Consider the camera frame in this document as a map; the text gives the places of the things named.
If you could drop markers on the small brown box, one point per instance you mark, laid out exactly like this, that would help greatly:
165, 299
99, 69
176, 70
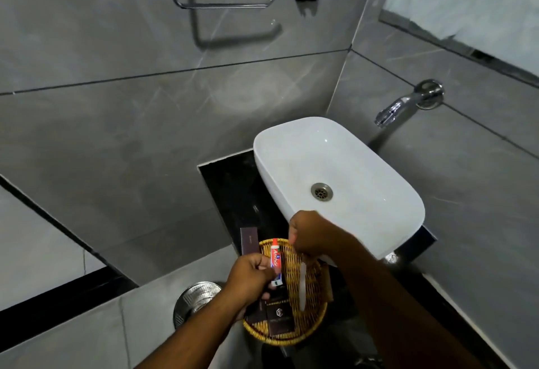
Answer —
328, 284

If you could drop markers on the person's left hand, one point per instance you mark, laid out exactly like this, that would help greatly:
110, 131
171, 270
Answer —
242, 280

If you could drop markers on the tall dark brown box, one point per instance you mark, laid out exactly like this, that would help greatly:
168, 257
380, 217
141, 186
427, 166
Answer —
249, 240

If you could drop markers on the person's left thumb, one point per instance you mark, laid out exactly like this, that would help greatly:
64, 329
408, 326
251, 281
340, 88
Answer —
264, 261

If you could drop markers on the metal sink drain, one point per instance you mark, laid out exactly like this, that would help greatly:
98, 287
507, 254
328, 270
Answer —
321, 192

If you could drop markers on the wall mirror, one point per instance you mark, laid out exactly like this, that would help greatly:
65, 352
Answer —
476, 2

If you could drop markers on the red and white toothpaste tube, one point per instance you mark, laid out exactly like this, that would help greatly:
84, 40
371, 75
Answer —
276, 261

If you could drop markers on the round wicker basket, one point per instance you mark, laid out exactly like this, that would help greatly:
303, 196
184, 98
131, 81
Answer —
311, 297

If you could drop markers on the person's right forearm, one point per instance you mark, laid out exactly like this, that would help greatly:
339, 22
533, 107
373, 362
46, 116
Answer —
391, 309

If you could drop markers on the person's right fingers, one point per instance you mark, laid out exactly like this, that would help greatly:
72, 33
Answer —
300, 240

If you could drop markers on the person's left forearm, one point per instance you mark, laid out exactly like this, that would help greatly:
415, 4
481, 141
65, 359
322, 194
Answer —
198, 335

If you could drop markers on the white toothbrush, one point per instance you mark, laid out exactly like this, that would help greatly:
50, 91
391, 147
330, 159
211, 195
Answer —
302, 286

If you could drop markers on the steel waste bin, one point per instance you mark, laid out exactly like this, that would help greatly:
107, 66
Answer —
196, 299

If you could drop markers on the white ceramic sink basin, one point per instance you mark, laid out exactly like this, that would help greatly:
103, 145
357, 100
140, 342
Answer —
349, 162

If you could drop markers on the person's right hand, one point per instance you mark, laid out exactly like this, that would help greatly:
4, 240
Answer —
322, 236

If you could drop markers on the dark brown packet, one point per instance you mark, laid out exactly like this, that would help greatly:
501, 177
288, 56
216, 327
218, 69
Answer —
280, 318
256, 314

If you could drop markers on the chrome wall faucet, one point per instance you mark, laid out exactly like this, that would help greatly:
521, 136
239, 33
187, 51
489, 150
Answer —
404, 103

